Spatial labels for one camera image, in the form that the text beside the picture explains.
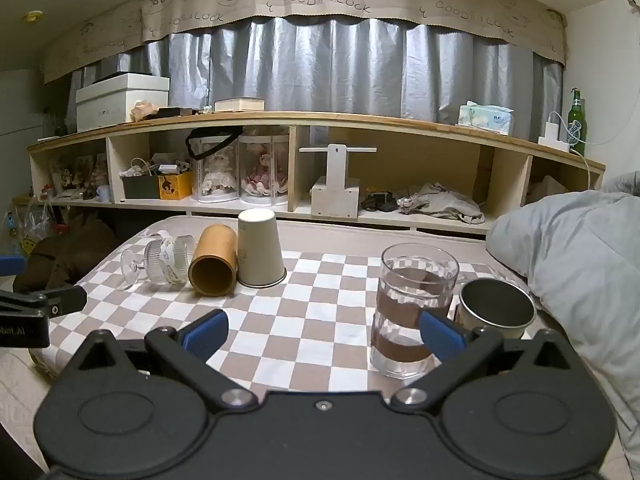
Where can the white paper cup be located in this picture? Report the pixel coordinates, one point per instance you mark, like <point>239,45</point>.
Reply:
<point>257,245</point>

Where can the brown cylindrical cup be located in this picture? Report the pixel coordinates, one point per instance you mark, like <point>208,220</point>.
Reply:
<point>216,250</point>

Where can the beige white checkered tablecloth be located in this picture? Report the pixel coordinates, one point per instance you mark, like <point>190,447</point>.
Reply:
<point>310,310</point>

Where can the wooden shelf unit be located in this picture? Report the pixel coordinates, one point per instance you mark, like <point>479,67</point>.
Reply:
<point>400,126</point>

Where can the small black item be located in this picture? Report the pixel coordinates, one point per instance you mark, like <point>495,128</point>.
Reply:
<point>377,202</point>

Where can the clear glass cup brown bands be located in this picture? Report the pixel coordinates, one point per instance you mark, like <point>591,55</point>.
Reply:
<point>400,280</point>

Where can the dark green box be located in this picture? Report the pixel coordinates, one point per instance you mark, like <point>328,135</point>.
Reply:
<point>140,187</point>

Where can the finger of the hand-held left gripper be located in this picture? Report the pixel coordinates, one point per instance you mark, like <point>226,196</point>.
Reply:
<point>11,265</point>
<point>60,300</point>

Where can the clear plastic bag yellow print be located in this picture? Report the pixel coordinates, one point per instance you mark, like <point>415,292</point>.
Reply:
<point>27,232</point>

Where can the white storage box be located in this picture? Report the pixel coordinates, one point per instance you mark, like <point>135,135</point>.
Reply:
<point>120,105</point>

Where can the yellow box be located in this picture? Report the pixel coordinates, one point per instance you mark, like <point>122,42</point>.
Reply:
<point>175,187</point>

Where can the white wooden stand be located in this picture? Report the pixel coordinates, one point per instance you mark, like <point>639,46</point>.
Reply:
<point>336,195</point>

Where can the beige crumpled item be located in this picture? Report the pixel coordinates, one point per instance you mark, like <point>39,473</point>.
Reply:
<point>144,109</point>

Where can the grey cloth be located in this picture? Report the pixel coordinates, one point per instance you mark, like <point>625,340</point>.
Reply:
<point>445,202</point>

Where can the pink doll in clear case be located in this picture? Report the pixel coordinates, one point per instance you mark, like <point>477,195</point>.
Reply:
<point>264,175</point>

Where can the grey duvet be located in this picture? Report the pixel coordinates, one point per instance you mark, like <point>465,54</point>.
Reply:
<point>575,250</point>

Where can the tissue pack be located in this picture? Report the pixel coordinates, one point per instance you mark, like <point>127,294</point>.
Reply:
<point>485,117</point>

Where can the thick book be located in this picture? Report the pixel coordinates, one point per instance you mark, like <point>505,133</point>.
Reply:
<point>240,104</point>

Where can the group of small figurines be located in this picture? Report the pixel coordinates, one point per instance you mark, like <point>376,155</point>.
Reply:
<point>75,175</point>

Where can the white charger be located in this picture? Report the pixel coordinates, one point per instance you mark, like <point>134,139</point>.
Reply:
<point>552,132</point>

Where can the grey curtain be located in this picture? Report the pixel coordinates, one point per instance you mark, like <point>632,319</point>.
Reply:
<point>350,70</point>

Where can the dark brown flat item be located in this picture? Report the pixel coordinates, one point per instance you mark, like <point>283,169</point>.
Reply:
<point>175,111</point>

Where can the brown cloth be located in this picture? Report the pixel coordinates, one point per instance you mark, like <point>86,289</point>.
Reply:
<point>65,255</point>

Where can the green glass bottle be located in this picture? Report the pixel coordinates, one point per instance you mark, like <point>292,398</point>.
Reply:
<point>576,125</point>

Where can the yellow ceiling detector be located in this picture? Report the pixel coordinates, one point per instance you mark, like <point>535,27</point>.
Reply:
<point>32,16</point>

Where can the white mug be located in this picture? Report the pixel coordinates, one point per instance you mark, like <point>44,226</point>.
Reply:
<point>104,194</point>

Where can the metal cup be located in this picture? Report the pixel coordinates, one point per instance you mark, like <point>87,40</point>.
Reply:
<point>495,306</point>

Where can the beige printed curtain valance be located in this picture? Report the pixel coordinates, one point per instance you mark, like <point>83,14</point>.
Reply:
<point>325,0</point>

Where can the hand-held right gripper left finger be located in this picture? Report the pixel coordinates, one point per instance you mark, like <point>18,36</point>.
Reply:
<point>205,334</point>

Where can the white doll in clear case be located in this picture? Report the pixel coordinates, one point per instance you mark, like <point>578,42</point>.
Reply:
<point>216,175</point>

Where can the ribbed clear glass goblet cup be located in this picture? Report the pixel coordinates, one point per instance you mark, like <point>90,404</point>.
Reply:
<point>165,260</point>

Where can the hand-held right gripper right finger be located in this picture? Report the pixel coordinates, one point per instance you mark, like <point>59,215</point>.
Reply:
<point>442,336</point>

